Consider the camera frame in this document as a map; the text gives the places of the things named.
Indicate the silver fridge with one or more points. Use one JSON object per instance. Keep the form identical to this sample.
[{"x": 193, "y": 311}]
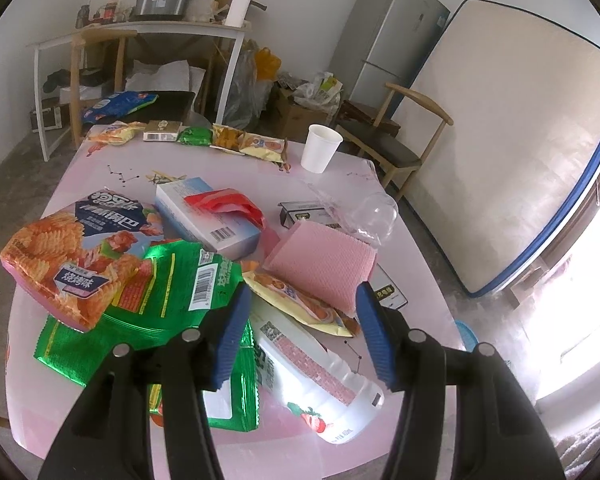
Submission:
[{"x": 390, "y": 35}]

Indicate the orange brown snack packet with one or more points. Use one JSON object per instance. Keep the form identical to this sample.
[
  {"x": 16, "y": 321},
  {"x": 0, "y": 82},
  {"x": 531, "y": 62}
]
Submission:
[{"x": 227, "y": 136}]

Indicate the small green snack packet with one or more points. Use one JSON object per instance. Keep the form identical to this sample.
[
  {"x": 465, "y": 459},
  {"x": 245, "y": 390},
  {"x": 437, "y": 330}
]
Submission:
[{"x": 195, "y": 136}]

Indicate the dark bottle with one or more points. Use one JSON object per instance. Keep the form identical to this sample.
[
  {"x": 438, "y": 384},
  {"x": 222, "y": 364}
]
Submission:
[{"x": 83, "y": 17}]

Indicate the mattress with blue edge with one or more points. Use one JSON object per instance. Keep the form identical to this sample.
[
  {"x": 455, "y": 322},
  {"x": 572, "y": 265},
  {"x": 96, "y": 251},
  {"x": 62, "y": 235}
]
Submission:
[{"x": 505, "y": 135}]

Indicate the wooden frame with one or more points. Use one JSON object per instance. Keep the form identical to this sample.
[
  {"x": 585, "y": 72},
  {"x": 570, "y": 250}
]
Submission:
[{"x": 535, "y": 280}]

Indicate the wooden chair with dark seat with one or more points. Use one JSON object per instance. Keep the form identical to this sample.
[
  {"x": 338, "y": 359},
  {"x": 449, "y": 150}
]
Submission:
[{"x": 395, "y": 147}]

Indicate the green snack bag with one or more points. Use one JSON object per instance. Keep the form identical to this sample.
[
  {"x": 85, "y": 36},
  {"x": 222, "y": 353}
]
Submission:
[{"x": 170, "y": 285}]

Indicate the pink cloth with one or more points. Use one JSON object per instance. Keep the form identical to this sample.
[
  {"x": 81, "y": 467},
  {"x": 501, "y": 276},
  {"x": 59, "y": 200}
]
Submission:
[{"x": 320, "y": 260}]

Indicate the white sack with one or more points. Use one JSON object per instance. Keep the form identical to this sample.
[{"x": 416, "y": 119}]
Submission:
[{"x": 155, "y": 75}]

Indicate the small orange snack packet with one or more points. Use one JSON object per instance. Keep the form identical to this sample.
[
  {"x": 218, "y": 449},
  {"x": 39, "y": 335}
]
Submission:
[{"x": 112, "y": 133}]

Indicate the large clear plastic bag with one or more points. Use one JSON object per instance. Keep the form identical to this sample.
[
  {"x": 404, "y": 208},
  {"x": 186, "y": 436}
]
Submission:
[{"x": 245, "y": 95}]

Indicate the orange chip bag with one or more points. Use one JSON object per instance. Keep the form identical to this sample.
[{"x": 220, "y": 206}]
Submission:
[{"x": 50, "y": 255}]

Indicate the white paper cup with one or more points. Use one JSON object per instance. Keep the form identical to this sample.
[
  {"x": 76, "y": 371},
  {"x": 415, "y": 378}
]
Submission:
[{"x": 317, "y": 152}]

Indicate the paper towel roll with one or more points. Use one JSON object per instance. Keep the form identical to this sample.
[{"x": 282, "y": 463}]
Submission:
[{"x": 237, "y": 7}]

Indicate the clear plastic cup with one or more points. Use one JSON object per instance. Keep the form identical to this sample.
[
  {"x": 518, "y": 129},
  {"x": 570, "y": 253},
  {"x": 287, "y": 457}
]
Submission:
[{"x": 375, "y": 215}]

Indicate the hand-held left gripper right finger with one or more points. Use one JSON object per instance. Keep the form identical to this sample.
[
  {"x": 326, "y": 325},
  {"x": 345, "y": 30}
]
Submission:
[{"x": 375, "y": 340}]

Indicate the metal pot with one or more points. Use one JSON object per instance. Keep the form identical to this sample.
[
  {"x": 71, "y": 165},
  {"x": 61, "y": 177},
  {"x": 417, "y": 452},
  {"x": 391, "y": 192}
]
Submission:
[{"x": 160, "y": 2}]

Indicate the blue basin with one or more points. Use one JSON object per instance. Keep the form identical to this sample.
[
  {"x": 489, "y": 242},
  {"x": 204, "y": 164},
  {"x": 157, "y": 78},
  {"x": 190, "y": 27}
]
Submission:
[{"x": 465, "y": 335}]

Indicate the red plastic bag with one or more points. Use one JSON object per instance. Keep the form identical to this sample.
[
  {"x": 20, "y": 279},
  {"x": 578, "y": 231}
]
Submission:
[{"x": 225, "y": 200}]

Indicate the black bag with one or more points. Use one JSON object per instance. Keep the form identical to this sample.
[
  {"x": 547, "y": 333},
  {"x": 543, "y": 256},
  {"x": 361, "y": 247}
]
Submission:
[{"x": 60, "y": 80}]

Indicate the white side table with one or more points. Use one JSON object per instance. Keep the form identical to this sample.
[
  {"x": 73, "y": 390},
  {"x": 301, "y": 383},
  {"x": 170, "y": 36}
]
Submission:
[{"x": 130, "y": 30}]

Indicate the black chair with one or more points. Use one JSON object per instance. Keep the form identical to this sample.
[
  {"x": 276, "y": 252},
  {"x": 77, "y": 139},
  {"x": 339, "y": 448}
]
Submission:
[{"x": 175, "y": 105}]

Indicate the pale yellow snack packet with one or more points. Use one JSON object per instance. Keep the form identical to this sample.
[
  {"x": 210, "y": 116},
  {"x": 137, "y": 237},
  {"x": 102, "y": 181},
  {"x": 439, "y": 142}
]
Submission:
[{"x": 262, "y": 146}]

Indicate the dark red stool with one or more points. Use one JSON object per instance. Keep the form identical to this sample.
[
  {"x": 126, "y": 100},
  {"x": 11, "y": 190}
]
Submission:
[{"x": 360, "y": 110}]

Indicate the white plastic bag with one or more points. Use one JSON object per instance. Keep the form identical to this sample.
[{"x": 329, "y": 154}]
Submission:
[{"x": 200, "y": 7}]

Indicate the blue and white tissue box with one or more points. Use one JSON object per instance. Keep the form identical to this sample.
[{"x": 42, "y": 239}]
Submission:
[{"x": 180, "y": 200}]

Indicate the small white and green box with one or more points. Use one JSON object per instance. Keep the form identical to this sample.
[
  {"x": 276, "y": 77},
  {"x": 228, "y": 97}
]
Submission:
[{"x": 162, "y": 130}]

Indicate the grey rug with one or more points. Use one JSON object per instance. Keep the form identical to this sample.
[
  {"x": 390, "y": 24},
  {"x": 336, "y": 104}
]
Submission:
[{"x": 585, "y": 450}]

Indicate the light wooden chair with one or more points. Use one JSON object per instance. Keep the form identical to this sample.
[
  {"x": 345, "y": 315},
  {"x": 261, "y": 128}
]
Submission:
[{"x": 75, "y": 85}]

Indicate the white bottle with red cap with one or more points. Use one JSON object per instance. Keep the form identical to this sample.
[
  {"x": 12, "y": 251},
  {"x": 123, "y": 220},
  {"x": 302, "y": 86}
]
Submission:
[{"x": 320, "y": 375}]

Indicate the yellow plastic bag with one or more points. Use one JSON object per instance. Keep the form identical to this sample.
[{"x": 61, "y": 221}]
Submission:
[{"x": 267, "y": 62}]

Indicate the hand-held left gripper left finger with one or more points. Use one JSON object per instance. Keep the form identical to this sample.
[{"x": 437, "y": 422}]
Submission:
[{"x": 232, "y": 330}]

